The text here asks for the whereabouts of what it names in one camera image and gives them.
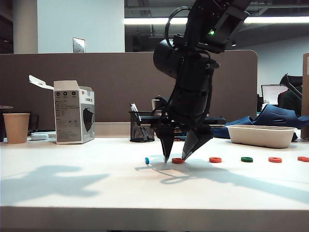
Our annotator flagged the black mesh pen holder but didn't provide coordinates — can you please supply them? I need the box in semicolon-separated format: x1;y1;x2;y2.
128;111;156;143

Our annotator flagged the dark drinking glass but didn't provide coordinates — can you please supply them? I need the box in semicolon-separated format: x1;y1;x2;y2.
27;114;39;136

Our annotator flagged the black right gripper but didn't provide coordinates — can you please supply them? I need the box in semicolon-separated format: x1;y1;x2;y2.
139;79;227;163

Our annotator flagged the metal wall plate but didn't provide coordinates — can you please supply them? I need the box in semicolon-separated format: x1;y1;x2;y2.
72;37;85;54

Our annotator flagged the black office chair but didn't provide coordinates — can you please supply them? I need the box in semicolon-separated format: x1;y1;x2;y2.
279;73;303;100

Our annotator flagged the beige oblong tray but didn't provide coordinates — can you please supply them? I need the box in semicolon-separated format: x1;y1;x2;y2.
225;125;297;149

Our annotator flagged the tall brown cardboard container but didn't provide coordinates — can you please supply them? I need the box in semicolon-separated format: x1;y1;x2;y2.
301;52;309;140

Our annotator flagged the white grey mask box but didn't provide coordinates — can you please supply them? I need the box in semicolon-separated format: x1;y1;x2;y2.
28;74;95;145

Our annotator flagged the black and white pen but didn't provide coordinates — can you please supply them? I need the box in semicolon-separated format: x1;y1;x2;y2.
129;103;148;141

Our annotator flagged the long ceiling light strip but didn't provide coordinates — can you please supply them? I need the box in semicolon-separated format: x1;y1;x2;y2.
123;16;309;26

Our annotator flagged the dark lidded container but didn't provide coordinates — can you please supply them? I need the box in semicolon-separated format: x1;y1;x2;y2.
0;105;14;143

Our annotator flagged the person in dark green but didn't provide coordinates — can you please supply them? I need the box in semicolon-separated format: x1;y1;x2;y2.
277;88;302;117

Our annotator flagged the computer monitor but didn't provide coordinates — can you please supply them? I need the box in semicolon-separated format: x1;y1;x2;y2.
261;84;288;106

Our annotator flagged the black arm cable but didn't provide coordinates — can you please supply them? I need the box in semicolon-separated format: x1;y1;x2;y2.
166;6;191;46

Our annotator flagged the brown desk partition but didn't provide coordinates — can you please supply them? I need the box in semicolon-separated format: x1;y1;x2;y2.
0;50;258;140

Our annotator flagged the dark blue fabric bag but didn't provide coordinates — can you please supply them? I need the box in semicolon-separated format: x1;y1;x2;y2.
211;103;309;141

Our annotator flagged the small white case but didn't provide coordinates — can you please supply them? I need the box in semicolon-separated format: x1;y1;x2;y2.
30;133;49;141

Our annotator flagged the brown paper cup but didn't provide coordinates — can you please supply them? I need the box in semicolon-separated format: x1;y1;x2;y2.
2;113;31;145

